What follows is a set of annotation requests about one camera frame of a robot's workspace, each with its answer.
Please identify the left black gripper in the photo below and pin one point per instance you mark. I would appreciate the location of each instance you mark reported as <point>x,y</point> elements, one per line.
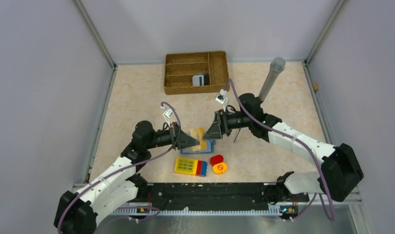
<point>185,141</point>

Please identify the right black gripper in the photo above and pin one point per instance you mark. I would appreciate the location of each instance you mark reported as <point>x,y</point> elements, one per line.
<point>214,132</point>

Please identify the gold credit card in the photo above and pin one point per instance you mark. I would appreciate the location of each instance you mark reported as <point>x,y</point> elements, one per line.
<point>198,133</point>

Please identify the white credit card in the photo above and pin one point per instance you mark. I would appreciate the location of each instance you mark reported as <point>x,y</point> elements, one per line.
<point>198,80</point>

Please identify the blue leather card holder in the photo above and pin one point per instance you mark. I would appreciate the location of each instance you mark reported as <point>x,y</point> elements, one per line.
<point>207,148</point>

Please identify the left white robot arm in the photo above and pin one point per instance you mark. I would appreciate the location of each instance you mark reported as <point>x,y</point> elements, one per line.
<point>82,211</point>

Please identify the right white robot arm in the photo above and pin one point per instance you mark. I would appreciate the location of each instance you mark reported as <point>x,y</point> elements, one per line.
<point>338,170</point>

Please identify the yellow window toy block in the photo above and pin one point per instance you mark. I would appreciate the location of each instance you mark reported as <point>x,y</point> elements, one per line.
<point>186,166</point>

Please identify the blue toy block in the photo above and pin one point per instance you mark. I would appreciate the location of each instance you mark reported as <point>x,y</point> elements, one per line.
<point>203,170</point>

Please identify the red rounded toy block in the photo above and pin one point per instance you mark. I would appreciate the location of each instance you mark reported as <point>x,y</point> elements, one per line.
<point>216,160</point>

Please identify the yellow round toy block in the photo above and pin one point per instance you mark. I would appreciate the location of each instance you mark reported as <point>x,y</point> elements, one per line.
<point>220,168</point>

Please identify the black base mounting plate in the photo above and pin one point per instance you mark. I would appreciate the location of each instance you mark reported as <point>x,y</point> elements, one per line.
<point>257,196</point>

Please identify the woven wicker tray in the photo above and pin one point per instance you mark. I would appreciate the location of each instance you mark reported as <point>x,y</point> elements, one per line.
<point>181,67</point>

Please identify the grey microphone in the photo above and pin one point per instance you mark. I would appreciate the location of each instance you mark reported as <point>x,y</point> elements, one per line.
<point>276,67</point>

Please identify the small brown wall object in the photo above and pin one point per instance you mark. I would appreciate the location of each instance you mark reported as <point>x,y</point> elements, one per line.
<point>315,86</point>

